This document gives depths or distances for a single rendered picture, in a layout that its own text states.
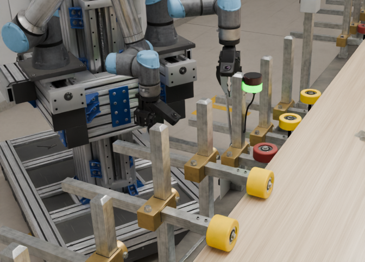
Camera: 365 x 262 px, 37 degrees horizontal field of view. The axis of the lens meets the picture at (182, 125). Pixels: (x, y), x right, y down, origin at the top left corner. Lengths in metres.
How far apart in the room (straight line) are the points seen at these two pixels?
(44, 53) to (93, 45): 0.25
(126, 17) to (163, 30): 0.41
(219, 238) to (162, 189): 0.21
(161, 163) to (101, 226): 0.25
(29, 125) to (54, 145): 0.85
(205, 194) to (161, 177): 0.32
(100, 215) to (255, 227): 0.44
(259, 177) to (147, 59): 0.59
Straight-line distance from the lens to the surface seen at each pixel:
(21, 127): 4.21
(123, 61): 1.88
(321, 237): 1.43
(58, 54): 2.19
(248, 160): 1.82
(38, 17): 1.99
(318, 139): 1.87
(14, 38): 2.05
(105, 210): 1.19
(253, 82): 1.72
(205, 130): 1.57
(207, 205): 1.70
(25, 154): 3.36
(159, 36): 2.34
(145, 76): 1.84
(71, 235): 2.61
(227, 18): 1.81
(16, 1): 4.48
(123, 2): 1.96
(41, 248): 1.34
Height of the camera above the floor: 1.77
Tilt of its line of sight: 27 degrees down
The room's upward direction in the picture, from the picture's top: 2 degrees counter-clockwise
